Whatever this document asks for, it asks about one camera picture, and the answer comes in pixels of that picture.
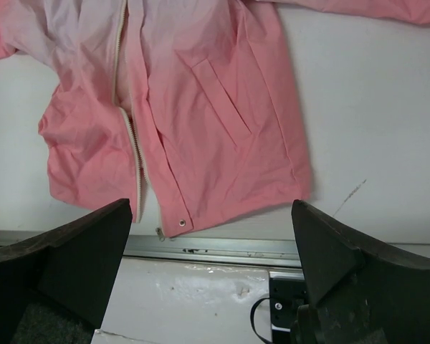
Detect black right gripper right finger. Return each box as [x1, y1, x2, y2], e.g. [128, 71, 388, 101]
[291, 201, 430, 343]

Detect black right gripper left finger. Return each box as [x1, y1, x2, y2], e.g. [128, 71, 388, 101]
[0, 199, 133, 343]

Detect pink hooded zip jacket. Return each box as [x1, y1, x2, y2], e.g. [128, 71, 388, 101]
[0, 1, 430, 242]

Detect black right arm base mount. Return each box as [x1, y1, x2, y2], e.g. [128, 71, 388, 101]
[269, 269, 308, 343]

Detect aluminium table edge rail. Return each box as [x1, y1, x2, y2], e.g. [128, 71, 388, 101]
[123, 234, 301, 268]

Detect black thin cable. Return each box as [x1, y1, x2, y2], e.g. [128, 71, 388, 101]
[249, 296, 273, 344]

